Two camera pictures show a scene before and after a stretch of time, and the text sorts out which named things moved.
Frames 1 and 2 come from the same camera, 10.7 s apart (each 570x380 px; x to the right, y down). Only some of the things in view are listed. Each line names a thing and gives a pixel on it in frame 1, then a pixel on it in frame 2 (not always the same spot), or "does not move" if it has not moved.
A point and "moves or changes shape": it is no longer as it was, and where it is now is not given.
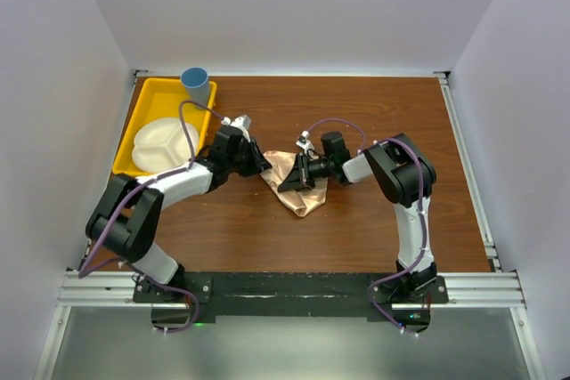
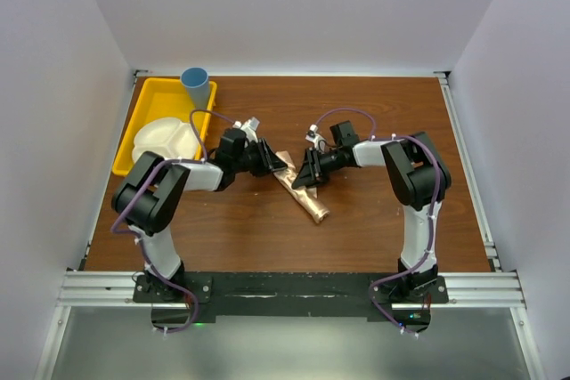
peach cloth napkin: [302, 202] moves or changes shape
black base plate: [181, 305] does not move
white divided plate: [160, 144] does not move
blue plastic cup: [196, 79] does not move
